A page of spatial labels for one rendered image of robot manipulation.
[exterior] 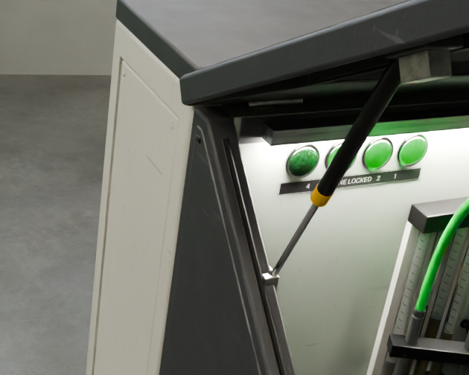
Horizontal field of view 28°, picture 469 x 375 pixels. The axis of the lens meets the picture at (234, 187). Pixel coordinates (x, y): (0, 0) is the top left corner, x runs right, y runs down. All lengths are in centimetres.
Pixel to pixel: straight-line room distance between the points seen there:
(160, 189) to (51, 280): 212
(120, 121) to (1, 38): 359
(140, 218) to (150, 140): 13
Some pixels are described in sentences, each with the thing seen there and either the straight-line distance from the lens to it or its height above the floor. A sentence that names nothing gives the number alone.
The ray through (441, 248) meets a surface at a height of 127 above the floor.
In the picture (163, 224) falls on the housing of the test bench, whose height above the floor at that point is 126.
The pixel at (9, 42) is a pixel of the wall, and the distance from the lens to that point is 497.
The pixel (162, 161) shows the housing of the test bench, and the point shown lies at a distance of 126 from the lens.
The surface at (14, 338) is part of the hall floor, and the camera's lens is 310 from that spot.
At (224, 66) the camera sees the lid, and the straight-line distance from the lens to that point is 103.
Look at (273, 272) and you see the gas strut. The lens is 109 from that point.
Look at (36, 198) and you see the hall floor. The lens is 386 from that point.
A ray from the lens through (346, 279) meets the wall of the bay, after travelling 139.
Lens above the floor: 190
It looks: 28 degrees down
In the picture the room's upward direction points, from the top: 9 degrees clockwise
